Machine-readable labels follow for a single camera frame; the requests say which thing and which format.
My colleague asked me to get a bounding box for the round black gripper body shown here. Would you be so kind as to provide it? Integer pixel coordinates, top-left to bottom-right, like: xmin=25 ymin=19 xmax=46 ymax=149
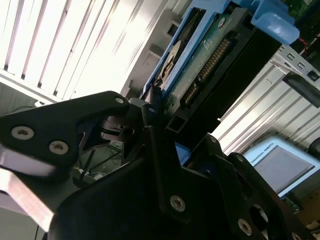
xmin=46 ymin=149 xmax=234 ymax=240

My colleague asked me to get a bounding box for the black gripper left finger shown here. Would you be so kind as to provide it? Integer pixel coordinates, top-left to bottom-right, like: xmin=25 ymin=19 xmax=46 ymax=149
xmin=0 ymin=84 xmax=194 ymax=224

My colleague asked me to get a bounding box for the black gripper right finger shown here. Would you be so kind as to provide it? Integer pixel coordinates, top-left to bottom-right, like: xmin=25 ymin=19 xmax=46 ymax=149
xmin=183 ymin=133 xmax=314 ymax=240

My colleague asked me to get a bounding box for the hard disk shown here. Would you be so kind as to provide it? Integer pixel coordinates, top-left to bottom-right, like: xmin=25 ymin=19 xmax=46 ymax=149
xmin=138 ymin=0 xmax=301 ymax=167

